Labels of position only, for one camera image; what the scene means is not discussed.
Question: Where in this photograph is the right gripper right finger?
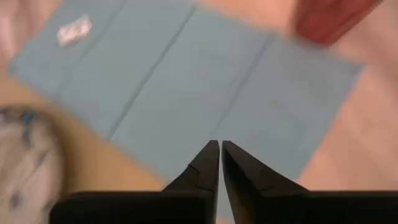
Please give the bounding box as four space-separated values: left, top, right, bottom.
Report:
221 139 398 224

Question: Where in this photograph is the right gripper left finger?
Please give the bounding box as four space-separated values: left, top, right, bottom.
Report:
49 139 220 224

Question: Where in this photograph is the teal cloth napkin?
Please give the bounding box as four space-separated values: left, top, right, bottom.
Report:
6 0 365 218

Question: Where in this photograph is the round woven tan placemat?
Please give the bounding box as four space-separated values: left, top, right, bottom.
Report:
0 76 167 200

